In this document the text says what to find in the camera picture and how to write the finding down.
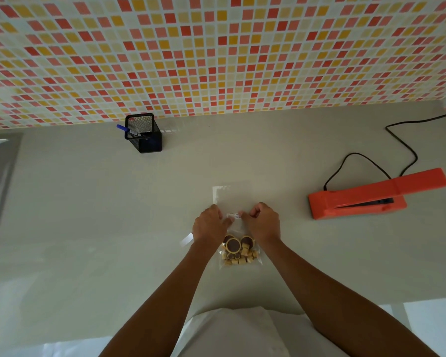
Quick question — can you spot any orange heat sealer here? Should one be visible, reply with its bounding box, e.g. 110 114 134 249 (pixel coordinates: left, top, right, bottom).
308 168 446 220

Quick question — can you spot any person's left forearm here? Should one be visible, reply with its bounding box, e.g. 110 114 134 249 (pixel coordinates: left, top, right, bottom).
98 243 225 357

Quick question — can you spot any pile of small beige biscuits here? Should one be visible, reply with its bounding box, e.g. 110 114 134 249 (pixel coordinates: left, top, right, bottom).
222 244 259 267

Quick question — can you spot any black mesh pen holder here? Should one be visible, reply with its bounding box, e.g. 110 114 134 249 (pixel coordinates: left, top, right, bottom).
124 113 163 154

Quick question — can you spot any person's right forearm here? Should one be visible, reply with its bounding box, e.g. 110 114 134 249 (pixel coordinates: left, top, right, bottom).
258 237 441 357

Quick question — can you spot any blue marker pen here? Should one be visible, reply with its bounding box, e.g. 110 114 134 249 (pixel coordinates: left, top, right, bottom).
116 124 142 138

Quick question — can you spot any person's left hand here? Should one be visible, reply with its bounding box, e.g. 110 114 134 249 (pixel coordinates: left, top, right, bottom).
192 204 235 254

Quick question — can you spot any black power cable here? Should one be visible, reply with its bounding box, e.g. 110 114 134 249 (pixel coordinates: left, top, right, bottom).
323 109 446 192

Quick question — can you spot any clear plastic snack bag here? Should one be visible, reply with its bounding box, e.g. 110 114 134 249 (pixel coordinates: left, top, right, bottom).
212 181 263 270

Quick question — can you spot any person's right hand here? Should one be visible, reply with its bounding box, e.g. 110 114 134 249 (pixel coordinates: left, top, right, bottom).
239 202 281 245

